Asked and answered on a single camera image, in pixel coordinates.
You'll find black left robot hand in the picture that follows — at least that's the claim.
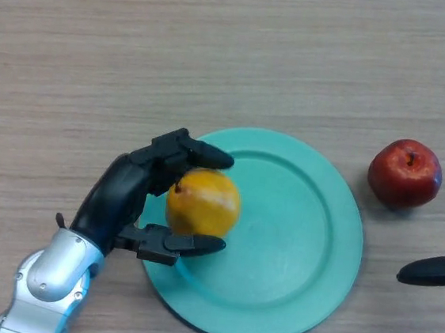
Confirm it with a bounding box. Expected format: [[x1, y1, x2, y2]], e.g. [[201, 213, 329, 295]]
[[66, 117, 238, 272]]

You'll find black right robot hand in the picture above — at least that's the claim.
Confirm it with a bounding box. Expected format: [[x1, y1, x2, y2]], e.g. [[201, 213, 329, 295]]
[[395, 87, 445, 291]]

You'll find yellow pear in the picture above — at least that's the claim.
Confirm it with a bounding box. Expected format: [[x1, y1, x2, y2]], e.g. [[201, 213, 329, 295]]
[[162, 165, 245, 241]]

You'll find green plastic plate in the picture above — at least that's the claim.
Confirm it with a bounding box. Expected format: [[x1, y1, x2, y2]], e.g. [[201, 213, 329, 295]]
[[127, 116, 375, 333]]

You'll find red apple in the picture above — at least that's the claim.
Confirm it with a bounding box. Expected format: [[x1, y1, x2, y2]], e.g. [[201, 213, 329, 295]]
[[363, 134, 445, 213]]

